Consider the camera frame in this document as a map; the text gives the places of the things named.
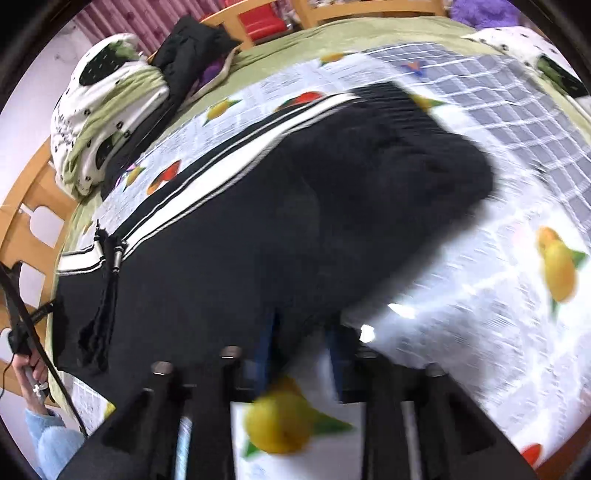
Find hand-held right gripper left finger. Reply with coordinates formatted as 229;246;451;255
60;318;278;480

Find white flower print pillow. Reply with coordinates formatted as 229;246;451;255
475;25;591;100

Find fruit print plastic sheet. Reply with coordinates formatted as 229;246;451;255
60;44;591;480

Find purple plush toy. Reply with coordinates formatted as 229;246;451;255
450;0;520;28

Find folded white flower print quilt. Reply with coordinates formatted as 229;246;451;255
50;33;169;197

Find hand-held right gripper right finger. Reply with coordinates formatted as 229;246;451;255
323;325;539;480

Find red chair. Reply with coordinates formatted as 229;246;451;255
238;0;296;35

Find purple cloth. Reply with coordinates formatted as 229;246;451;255
198;58;232;88

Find black pants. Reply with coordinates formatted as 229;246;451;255
54;80;497;402

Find green bed sheet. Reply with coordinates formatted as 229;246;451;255
46;16;591;407

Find person's left hand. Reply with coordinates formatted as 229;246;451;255
13;353;51;409

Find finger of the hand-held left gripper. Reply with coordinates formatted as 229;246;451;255
27;298;63;325

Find black jacket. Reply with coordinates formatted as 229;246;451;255
99;16;241;199

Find maroon patterned curtain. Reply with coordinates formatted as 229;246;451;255
78;0;195;51

